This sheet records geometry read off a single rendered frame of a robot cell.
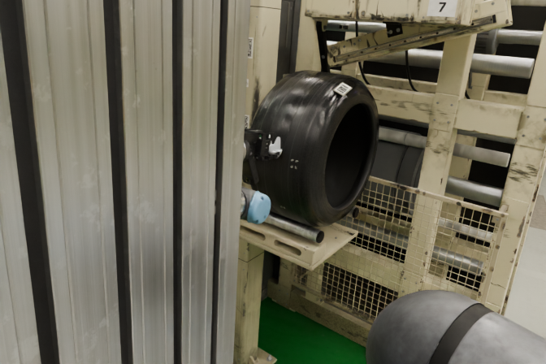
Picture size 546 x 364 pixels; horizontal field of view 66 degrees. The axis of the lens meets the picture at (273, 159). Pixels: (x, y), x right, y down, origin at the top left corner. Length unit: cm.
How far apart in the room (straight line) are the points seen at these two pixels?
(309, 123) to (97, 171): 113
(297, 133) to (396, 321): 94
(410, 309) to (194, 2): 33
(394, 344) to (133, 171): 30
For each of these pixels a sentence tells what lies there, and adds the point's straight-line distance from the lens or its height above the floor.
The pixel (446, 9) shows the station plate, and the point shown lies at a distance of 157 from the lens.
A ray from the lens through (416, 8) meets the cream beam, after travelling 160.
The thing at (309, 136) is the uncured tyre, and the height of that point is 128.
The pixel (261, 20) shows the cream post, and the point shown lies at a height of 161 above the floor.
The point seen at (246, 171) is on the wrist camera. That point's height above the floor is 119.
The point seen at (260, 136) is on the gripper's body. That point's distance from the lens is 120.
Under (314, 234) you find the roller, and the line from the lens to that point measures 150.
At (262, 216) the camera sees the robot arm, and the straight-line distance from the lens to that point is 101.
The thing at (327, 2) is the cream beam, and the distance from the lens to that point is 174.
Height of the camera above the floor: 159
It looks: 17 degrees down
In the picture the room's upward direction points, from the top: 4 degrees clockwise
